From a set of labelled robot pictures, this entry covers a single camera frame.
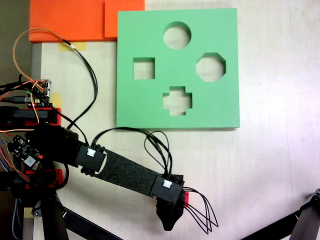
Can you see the thick black tripod leg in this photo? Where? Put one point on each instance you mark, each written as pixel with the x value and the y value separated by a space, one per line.
pixel 53 220
pixel 308 217

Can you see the green shape-hole board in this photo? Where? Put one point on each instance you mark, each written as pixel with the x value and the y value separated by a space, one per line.
pixel 140 105

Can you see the yellow masking tape strip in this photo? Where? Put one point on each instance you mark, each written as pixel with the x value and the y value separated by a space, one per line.
pixel 80 46
pixel 27 212
pixel 57 97

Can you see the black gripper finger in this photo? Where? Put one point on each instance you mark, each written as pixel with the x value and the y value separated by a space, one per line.
pixel 168 222

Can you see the red base mount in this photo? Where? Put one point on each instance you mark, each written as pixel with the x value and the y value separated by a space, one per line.
pixel 58 115

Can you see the green controller circuit board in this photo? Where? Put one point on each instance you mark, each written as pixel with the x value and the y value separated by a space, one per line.
pixel 40 93

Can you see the black circuit board with inductor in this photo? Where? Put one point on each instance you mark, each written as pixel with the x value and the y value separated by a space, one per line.
pixel 25 152

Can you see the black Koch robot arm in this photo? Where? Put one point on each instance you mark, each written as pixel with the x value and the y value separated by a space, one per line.
pixel 125 172

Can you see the red cross columnar block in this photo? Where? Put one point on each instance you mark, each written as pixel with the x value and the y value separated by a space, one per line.
pixel 187 200

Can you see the large orange block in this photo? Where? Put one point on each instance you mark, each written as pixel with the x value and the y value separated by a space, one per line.
pixel 67 20

